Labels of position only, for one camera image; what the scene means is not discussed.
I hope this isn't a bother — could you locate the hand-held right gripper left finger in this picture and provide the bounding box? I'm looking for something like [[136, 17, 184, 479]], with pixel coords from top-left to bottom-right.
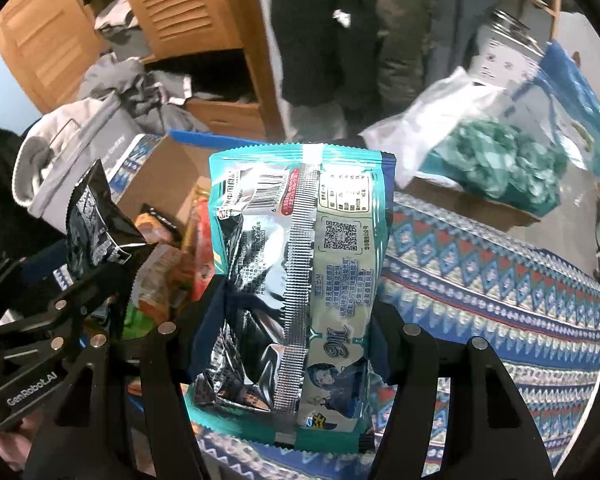
[[25, 272, 231, 480]]

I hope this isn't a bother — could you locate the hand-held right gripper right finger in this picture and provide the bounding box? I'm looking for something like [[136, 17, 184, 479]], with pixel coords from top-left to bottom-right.
[[370, 302, 556, 480]]

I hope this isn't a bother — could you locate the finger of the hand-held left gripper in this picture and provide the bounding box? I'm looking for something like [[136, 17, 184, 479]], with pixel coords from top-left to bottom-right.
[[0, 262, 136, 341], [0, 332, 113, 368]]

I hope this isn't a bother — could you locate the green snack packet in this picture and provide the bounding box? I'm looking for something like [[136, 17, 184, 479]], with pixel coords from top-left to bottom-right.
[[122, 305, 166, 341]]

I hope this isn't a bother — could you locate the glossy black snack packet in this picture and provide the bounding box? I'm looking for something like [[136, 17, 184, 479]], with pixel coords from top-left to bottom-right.
[[64, 159, 160, 331]]

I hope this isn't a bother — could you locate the teal snack packet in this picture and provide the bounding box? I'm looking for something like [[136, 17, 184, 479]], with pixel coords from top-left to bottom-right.
[[182, 142, 398, 456]]

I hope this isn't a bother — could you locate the blue cardboard box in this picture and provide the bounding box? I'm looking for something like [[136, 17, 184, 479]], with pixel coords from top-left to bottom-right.
[[111, 130, 281, 311]]

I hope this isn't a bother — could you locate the patterned blue blanket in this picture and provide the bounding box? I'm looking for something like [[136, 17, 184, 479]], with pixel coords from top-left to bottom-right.
[[195, 190, 600, 480]]

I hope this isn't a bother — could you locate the black packet with yellow print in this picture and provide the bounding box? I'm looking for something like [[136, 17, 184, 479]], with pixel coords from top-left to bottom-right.
[[139, 203, 182, 243]]

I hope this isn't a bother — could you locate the dark clothing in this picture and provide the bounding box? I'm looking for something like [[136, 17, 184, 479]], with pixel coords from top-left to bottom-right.
[[0, 122, 68, 271]]

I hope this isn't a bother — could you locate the orange snack packet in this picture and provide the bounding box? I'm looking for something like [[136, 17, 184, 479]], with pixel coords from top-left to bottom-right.
[[189, 195, 217, 301]]

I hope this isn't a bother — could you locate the white grey hoodie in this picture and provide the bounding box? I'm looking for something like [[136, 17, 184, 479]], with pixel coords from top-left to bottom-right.
[[17, 97, 96, 206]]

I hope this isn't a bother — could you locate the brown cardboard box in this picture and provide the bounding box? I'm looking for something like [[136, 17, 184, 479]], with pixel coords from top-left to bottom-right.
[[400, 175, 543, 233]]

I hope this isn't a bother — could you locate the teal checked cloth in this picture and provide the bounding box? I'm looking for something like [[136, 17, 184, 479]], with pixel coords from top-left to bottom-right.
[[432, 117, 568, 211]]

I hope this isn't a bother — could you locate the clear plastic bag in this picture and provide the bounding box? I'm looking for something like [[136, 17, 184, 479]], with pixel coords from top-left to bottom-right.
[[360, 67, 571, 216]]

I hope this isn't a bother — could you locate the blue plastic bag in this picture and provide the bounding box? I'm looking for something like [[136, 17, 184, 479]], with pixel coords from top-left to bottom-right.
[[535, 40, 600, 181]]

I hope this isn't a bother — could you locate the wooden louvred wardrobe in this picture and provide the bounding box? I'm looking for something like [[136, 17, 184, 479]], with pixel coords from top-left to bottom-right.
[[0, 0, 286, 141]]

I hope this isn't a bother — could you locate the white cylindrical appliance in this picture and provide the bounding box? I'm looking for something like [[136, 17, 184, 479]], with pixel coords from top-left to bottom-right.
[[472, 10, 546, 96]]

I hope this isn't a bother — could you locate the white shirt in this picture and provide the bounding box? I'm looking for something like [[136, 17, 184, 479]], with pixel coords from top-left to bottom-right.
[[252, 0, 291, 136]]

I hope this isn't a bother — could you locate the olive coat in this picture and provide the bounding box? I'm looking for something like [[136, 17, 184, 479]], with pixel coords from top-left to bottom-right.
[[377, 0, 461, 126]]

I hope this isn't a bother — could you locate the black coat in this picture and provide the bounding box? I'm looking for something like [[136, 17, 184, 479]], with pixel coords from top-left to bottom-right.
[[270, 0, 386, 111]]

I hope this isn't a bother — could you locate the blue-grey coat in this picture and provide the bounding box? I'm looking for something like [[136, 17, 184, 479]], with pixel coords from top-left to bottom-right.
[[430, 0, 516, 76]]

